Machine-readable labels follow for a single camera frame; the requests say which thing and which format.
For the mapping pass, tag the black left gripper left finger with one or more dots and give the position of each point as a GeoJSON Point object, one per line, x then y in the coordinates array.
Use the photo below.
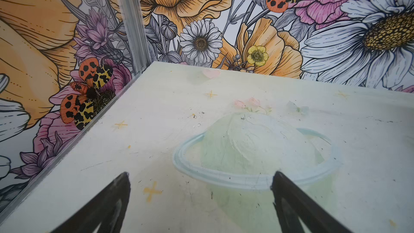
{"type": "Point", "coordinates": [104, 213]}

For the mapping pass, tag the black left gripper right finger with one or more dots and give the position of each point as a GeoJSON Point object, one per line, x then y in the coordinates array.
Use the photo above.
{"type": "Point", "coordinates": [294, 208]}

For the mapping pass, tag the aluminium corner post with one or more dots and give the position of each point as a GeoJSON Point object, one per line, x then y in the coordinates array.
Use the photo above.
{"type": "Point", "coordinates": [137, 41]}

